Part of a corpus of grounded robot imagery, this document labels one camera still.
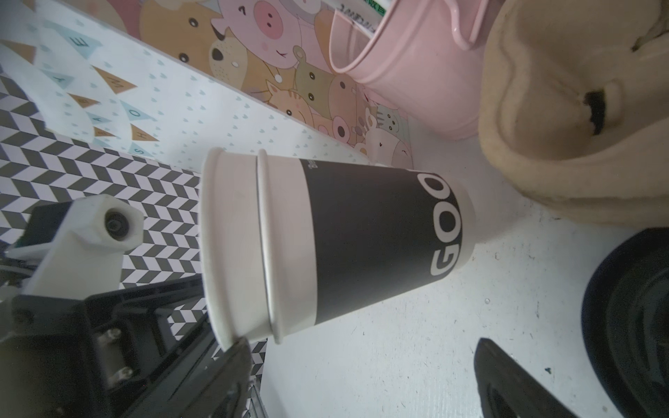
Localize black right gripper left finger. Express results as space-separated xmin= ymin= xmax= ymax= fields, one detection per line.
xmin=119 ymin=336 xmax=255 ymax=418

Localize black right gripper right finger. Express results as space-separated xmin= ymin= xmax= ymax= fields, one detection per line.
xmin=474 ymin=338 xmax=574 ymax=418

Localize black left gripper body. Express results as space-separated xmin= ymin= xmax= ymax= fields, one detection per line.
xmin=1 ymin=276 xmax=214 ymax=417

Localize black plastic cup lid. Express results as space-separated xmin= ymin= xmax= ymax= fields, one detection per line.
xmin=581 ymin=228 xmax=668 ymax=417

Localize white paper cup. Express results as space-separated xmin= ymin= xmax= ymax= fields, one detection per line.
xmin=199 ymin=148 xmax=272 ymax=350

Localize black sleeved paper cup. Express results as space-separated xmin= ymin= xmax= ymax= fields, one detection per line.
xmin=257 ymin=153 xmax=477 ymax=342

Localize cartoon animal paper gift bag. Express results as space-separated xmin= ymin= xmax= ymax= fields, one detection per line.
xmin=1 ymin=1 xmax=413 ymax=170

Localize stacked pulp cup carriers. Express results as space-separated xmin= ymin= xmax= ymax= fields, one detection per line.
xmin=479 ymin=1 xmax=668 ymax=228

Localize pink metal straw bucket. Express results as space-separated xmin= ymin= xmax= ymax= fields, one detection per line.
xmin=329 ymin=0 xmax=503 ymax=140

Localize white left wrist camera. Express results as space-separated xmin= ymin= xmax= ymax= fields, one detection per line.
xmin=1 ymin=194 xmax=144 ymax=301

